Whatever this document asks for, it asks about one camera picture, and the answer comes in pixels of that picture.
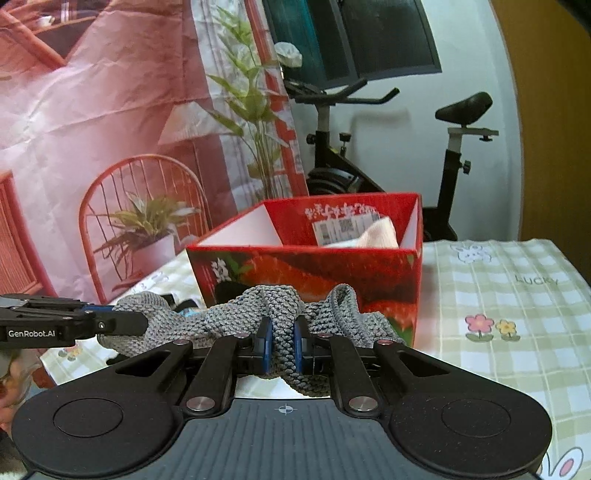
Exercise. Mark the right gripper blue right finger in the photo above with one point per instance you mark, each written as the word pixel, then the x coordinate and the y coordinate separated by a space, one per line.
pixel 335 357

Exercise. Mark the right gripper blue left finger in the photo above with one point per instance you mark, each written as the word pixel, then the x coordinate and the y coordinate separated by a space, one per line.
pixel 242 353

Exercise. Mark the grey knitted cloth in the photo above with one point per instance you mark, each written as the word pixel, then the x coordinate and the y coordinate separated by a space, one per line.
pixel 337 314

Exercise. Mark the cream knitted cloth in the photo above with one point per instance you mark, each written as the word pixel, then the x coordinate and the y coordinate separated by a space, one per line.
pixel 380 235

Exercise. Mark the person's left hand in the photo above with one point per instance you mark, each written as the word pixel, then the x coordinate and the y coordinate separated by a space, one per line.
pixel 24 370

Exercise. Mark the red strawberry cardboard box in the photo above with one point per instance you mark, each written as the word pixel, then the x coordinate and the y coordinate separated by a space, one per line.
pixel 284 242

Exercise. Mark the checkered green tablecloth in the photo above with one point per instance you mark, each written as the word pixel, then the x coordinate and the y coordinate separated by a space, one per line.
pixel 516 312

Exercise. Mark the red printed backdrop cloth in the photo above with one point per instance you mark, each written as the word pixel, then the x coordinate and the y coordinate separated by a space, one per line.
pixel 128 130

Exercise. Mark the white crumpled tissue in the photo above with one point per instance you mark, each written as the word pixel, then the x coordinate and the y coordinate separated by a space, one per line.
pixel 288 55

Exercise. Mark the dark window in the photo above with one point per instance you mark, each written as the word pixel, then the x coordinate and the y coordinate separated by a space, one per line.
pixel 344 41

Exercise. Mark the wooden door panel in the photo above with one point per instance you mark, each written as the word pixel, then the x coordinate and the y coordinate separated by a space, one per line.
pixel 549 51

